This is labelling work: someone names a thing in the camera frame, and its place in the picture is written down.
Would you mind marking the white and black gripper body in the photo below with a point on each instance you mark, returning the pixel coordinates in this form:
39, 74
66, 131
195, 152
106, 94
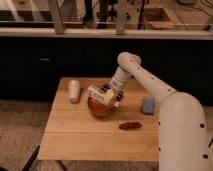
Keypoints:
106, 87

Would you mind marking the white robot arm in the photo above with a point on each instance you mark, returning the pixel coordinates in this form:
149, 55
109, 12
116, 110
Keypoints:
182, 137

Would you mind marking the brown ceramic bowl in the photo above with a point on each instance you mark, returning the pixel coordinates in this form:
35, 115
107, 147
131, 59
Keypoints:
98, 109

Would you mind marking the blue sponge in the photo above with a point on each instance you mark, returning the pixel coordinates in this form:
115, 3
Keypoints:
148, 106

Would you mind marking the dark red sausage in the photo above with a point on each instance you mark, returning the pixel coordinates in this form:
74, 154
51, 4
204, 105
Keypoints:
130, 125

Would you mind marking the white plastic cup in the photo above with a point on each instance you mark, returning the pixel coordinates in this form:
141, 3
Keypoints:
74, 88

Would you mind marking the wooden table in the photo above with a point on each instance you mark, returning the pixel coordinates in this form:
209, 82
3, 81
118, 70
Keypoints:
72, 133

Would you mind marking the wooden crate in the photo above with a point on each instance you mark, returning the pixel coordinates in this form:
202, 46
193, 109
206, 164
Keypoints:
160, 18

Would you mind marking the black cabinet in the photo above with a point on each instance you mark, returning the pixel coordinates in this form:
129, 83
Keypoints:
31, 67

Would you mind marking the grey window post right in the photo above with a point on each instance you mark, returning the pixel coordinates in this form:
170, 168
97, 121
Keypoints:
121, 16

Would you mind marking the grey window post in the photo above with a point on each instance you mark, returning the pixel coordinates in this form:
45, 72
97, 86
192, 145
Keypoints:
121, 16
56, 16

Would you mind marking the grey window post left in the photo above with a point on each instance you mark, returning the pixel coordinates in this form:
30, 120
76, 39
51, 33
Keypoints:
56, 16

